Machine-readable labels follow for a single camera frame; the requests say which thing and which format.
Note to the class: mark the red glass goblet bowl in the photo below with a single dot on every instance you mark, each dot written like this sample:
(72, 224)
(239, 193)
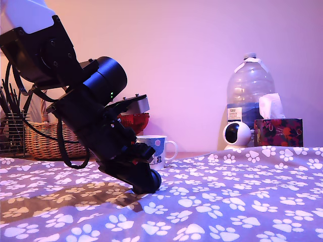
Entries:
(141, 121)

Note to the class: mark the white mug with cartoon print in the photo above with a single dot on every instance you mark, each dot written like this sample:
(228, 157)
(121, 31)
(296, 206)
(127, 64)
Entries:
(161, 151)

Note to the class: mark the paw print blanket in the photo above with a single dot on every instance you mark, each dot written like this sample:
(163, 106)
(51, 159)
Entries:
(202, 201)

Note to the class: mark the large clear water bottle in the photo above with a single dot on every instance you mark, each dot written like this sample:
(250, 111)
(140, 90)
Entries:
(249, 85)

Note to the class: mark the floral tissue box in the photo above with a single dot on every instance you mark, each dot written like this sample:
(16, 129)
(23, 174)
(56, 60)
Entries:
(278, 132)

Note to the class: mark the white tissue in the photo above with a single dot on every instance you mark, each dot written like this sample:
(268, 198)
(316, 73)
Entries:
(270, 107)

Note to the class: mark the small white round camera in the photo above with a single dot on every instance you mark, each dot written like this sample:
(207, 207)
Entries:
(240, 135)

